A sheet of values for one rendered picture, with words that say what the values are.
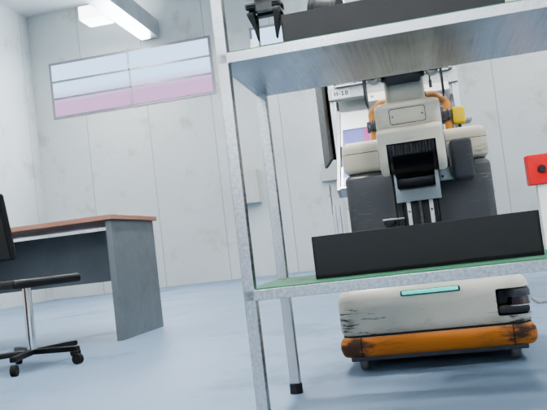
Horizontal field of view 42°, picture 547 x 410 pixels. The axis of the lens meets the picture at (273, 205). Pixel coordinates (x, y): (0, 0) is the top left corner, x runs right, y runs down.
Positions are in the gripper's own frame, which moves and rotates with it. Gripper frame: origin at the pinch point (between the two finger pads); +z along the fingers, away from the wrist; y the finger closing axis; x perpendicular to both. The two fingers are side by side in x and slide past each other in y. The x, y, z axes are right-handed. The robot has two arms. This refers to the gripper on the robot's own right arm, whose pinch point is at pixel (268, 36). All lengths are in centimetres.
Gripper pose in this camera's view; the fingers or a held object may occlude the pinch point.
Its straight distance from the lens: 207.3
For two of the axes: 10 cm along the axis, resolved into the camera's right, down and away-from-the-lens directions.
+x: 2.2, 0.5, 9.8
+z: 1.0, 9.9, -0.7
